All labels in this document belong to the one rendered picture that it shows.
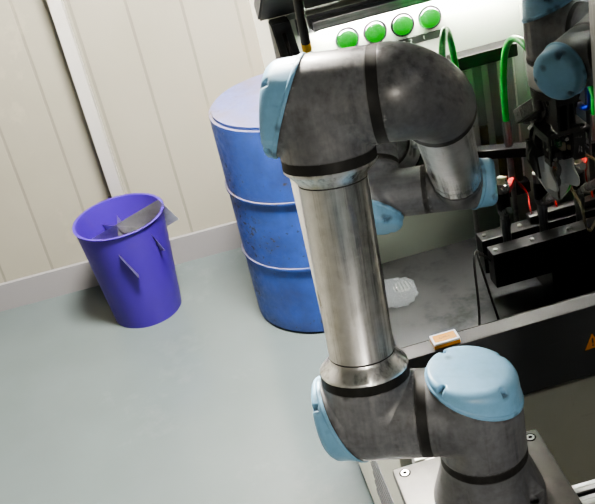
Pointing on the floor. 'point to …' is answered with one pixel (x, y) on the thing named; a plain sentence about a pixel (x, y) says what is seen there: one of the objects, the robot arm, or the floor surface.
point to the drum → (264, 212)
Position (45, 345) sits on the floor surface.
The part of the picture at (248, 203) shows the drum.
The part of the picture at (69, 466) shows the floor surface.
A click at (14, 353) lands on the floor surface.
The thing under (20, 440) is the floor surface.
